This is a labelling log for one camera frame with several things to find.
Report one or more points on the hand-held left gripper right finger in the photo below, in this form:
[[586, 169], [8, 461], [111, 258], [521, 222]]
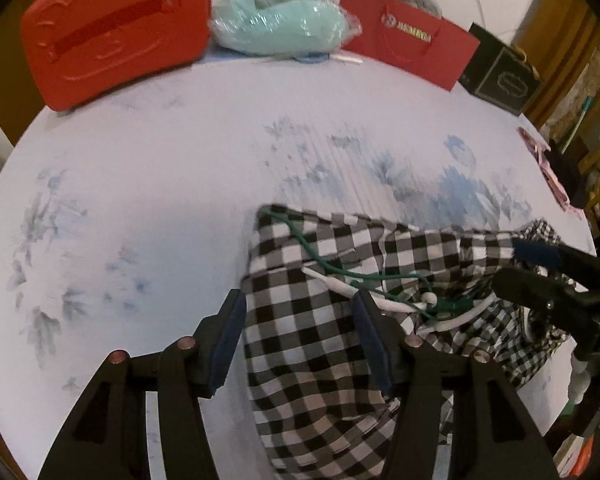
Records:
[[372, 340]]

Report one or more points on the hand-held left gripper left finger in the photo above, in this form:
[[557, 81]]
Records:
[[226, 345]]

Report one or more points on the black gift bag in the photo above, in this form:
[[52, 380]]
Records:
[[505, 75]]

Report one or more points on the pink cloth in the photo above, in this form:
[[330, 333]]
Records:
[[547, 170]]

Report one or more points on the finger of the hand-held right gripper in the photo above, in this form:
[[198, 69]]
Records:
[[540, 255], [535, 290]]

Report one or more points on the white blue floral tablecloth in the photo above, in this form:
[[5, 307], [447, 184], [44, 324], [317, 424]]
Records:
[[155, 185]]

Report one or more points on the dark cloth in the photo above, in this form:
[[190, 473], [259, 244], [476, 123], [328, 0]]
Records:
[[570, 180]]

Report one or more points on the red paper bag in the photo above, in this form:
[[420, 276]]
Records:
[[410, 40]]

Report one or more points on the black white checkered garment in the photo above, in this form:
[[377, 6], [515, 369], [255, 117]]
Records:
[[300, 320]]

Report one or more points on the red plastic case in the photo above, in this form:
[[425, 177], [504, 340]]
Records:
[[110, 35]]

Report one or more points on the teal bundle in plastic bag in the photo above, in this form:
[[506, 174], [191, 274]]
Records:
[[280, 22]]

